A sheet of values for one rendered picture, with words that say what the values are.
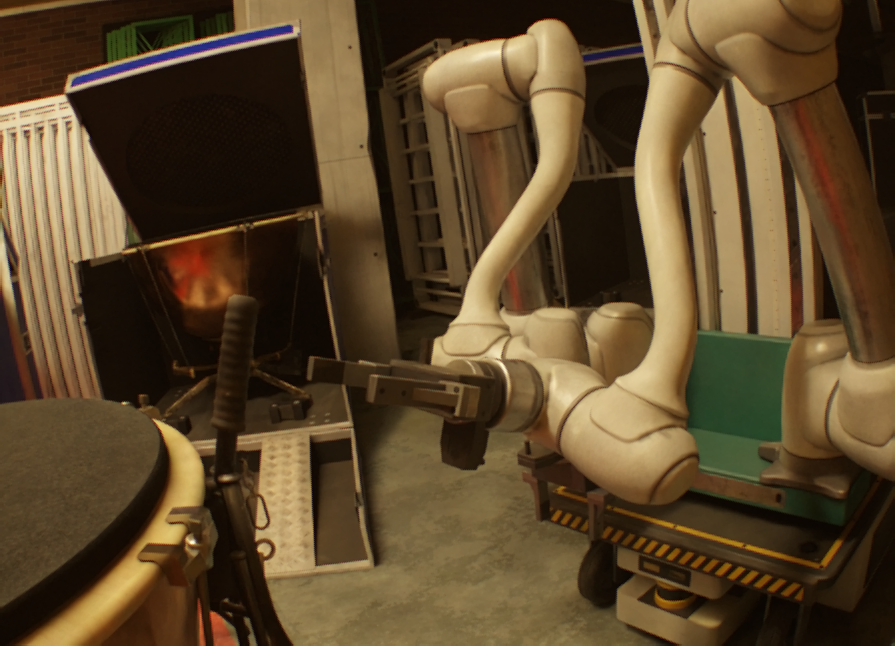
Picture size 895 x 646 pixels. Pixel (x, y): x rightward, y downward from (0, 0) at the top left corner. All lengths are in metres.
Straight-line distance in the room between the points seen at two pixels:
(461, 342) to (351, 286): 2.57
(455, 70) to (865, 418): 0.94
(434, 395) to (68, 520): 0.38
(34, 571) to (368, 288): 3.39
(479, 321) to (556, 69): 0.47
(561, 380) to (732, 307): 0.66
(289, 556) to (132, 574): 1.54
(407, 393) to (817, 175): 0.54
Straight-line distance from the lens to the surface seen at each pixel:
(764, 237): 1.32
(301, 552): 1.93
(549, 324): 1.03
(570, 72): 1.19
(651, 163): 0.85
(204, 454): 2.59
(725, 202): 1.36
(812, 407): 1.06
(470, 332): 1.10
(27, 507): 0.49
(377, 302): 3.71
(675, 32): 0.89
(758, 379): 1.30
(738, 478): 1.21
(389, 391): 0.63
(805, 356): 1.07
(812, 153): 0.80
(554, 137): 1.14
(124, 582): 0.40
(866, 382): 0.91
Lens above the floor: 0.96
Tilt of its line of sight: 10 degrees down
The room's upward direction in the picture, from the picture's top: 8 degrees counter-clockwise
